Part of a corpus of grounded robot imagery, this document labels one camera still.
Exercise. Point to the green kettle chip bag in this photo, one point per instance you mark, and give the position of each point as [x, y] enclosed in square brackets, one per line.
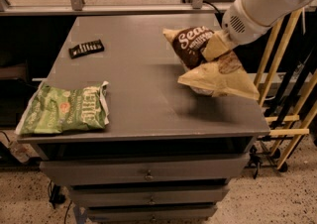
[54, 110]

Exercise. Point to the yellow wooden rack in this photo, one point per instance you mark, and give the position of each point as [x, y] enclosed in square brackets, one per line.
[281, 126]

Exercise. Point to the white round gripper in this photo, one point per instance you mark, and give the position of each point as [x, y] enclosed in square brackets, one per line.
[242, 29]

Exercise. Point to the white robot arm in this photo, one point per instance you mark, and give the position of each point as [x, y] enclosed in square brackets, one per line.
[267, 12]

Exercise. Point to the brown sea salt chip bag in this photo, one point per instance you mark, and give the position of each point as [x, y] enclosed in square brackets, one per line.
[222, 76]

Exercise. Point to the grey metal drawer cabinet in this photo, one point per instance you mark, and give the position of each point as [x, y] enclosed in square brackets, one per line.
[167, 152]

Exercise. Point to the black rxbar chocolate bar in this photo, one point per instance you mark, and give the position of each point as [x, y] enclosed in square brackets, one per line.
[86, 49]

